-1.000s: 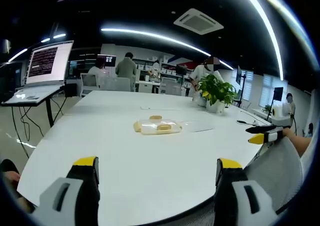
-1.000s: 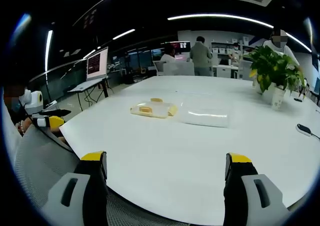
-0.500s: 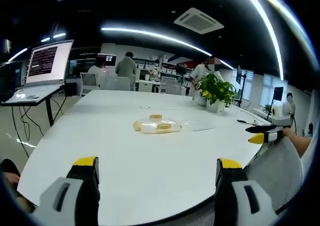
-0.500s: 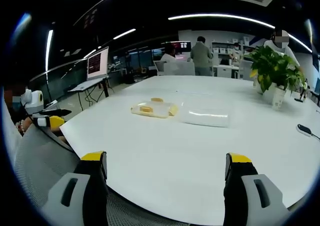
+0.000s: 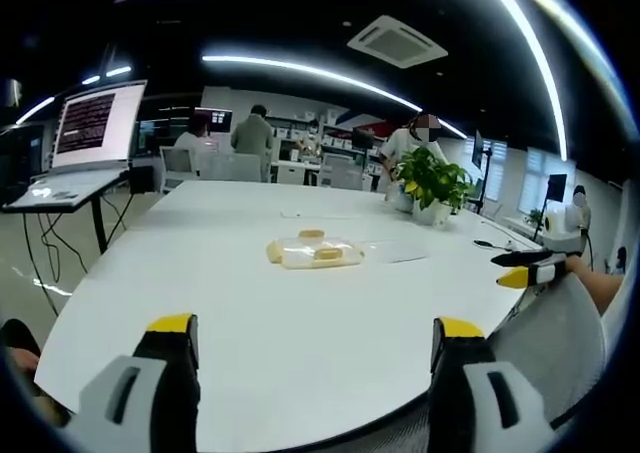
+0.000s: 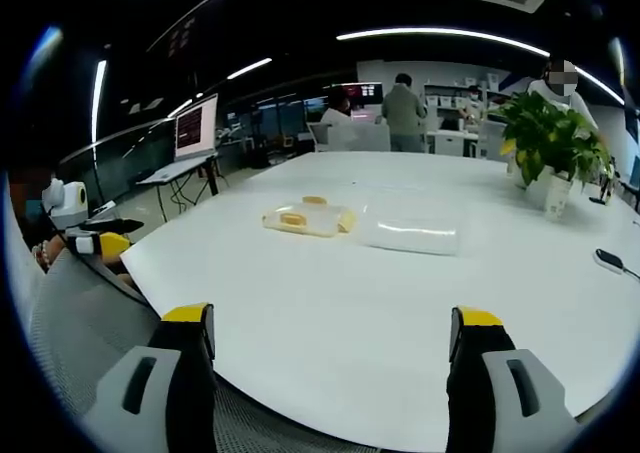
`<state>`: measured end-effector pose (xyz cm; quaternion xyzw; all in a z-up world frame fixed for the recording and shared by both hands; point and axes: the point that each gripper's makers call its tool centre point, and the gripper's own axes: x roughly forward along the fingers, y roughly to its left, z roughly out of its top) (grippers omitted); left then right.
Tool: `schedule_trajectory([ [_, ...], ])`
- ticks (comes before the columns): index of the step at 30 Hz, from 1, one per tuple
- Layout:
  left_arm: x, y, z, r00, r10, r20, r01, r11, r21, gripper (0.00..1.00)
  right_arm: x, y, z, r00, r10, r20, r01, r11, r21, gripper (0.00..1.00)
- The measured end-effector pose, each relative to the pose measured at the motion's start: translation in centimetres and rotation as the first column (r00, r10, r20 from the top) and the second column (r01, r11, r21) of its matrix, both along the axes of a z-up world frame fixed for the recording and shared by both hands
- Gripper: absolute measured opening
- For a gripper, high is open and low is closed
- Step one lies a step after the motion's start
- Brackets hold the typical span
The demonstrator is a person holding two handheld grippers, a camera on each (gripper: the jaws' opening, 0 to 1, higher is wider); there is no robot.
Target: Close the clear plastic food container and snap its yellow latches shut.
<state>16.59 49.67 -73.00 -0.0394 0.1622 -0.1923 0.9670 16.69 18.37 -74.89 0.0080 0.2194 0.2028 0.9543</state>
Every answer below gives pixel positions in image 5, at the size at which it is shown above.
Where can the black monitor on stand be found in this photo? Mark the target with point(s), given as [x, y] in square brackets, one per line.
[481, 158]

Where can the green potted plant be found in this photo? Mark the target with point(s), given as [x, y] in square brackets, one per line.
[430, 175]

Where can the clear plastic bag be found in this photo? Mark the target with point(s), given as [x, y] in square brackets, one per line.
[300, 259]

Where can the ceiling air conditioner unit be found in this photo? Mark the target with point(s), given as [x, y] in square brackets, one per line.
[397, 42]

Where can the white office chair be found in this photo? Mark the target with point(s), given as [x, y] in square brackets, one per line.
[179, 165]

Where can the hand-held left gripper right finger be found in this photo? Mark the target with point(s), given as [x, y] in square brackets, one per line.
[480, 398]

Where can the long ceiling light strip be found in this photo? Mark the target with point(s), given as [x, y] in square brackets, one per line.
[310, 75]
[530, 58]

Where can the black tripod with screen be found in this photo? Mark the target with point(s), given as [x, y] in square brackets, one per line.
[550, 198]

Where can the white plant pot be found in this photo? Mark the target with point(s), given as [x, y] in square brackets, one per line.
[430, 213]

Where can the beige plastic buckle part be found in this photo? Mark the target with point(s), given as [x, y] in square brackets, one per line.
[328, 253]
[311, 233]

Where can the person's leg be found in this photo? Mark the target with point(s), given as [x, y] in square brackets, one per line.
[17, 343]

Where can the white mesh chair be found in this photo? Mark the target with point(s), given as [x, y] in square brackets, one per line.
[555, 353]

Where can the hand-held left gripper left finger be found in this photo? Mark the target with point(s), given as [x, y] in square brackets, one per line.
[125, 393]

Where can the open silver laptop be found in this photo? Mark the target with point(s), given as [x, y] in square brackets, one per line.
[90, 133]

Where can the black-legged laptop stand table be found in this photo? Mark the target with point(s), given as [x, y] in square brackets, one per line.
[100, 208]

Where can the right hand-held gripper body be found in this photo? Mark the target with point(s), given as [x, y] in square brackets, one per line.
[562, 230]

